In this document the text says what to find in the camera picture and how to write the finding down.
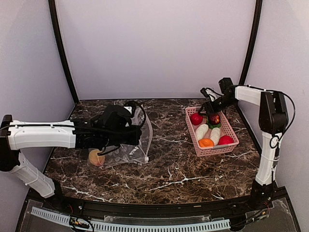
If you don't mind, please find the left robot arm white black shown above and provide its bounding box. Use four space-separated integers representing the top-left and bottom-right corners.
0 104 143 211

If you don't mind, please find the smooth white radish toy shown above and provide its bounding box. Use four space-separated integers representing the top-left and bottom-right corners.
195 124 209 141

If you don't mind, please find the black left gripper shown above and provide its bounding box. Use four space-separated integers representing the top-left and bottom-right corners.
101 124 142 147

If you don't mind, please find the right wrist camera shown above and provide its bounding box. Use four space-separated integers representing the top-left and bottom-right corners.
200 87 218 101

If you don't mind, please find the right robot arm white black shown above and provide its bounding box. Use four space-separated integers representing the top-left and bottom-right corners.
198 77 292 210

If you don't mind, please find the pink plastic basket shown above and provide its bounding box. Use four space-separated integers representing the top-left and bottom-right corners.
185 107 239 157

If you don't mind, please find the clear zip top bag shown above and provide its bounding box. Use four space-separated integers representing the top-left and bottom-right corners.
86 99 154 170

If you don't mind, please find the red tomato toy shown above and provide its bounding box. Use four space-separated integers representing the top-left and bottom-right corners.
218 135 234 145

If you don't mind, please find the white slotted cable duct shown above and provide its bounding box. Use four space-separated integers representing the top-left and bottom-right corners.
31 207 230 232

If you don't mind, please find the wrinkled white radish toy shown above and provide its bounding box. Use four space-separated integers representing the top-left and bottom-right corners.
210 128 221 145

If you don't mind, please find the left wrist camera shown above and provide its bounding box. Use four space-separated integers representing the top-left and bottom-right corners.
123 100 138 118

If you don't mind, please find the black front rail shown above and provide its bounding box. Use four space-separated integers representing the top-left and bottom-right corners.
64 196 252 218

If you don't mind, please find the red round fruit toy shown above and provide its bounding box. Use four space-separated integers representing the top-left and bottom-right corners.
190 113 203 126

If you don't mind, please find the orange fruit toy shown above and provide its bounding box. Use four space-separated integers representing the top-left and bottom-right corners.
198 138 214 147

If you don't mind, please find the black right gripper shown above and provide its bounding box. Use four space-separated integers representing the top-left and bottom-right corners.
198 95 237 116

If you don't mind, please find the yellow peach toy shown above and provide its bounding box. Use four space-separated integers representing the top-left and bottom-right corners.
88 149 105 167

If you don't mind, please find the right black frame post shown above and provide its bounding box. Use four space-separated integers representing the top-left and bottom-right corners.
239 0 263 85

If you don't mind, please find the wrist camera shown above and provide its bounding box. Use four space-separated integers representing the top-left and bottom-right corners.
123 100 138 118
200 87 218 101

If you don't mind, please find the left black frame post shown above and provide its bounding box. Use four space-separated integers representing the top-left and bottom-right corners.
48 0 79 105

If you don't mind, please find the black frame post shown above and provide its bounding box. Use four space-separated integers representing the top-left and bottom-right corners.
48 0 79 105
239 0 263 85

